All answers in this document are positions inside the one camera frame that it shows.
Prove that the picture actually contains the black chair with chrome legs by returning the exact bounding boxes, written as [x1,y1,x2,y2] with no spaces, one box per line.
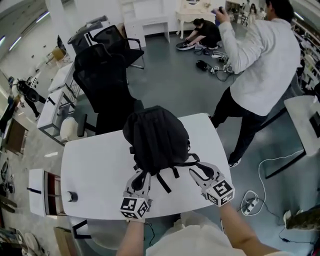
[92,24,146,70]

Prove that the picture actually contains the black cable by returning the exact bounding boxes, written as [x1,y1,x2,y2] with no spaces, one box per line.
[262,207,319,244]

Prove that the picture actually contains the small black bag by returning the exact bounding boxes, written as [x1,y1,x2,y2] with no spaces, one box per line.
[195,59,211,72]

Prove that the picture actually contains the cream chair with black frame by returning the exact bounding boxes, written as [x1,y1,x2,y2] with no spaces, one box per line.
[72,218,131,251]

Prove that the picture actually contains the wooden board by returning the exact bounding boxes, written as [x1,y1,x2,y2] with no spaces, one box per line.
[53,226,76,256]

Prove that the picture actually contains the person's white shirt torso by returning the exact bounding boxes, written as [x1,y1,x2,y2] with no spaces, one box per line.
[144,211,247,256]

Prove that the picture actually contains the white wall shelving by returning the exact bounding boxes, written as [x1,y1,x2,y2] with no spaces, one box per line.
[292,17,320,88]

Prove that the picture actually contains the cream dressing table with mirror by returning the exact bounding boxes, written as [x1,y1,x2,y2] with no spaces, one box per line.
[175,0,217,40]

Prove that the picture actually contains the white cabinet with wooden drawers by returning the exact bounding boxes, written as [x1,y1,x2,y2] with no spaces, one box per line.
[28,168,67,217]

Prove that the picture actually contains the white power strip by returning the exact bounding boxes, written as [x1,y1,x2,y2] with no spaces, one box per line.
[243,198,260,216]

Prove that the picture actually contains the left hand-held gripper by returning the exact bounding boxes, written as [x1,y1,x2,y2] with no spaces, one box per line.
[119,171,153,223]

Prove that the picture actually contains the white desk with hutch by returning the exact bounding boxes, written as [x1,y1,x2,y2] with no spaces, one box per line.
[119,0,171,48]

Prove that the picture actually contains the black oval case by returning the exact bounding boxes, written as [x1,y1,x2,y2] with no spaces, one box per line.
[176,41,196,52]

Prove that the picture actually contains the white table with black legs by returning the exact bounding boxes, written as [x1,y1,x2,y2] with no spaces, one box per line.
[264,96,320,180]

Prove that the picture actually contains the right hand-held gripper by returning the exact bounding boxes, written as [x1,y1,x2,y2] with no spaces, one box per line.
[188,161,236,208]

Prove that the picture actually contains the white cable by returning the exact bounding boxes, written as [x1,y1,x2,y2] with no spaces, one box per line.
[240,149,305,214]

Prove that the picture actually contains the dark wooden cabinet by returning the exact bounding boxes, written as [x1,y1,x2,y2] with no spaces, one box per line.
[3,117,30,156]

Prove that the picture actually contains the person's left forearm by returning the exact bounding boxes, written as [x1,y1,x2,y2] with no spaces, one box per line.
[117,219,146,256]

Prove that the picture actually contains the black high-back mesh office chair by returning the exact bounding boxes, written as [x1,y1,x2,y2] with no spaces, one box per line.
[73,43,145,137]

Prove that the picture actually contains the black backpack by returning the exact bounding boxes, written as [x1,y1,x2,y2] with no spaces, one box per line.
[122,105,201,194]

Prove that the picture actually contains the white desk with black frame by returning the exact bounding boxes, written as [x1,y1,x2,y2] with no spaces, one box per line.
[37,88,76,146]
[47,62,81,101]

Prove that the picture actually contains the cream round stool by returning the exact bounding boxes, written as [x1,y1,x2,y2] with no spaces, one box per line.
[60,117,81,144]

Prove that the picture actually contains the person's right forearm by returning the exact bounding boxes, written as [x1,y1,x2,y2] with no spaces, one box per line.
[219,203,283,256]

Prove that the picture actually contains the black flat device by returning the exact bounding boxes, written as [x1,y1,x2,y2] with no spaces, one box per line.
[309,111,320,139]

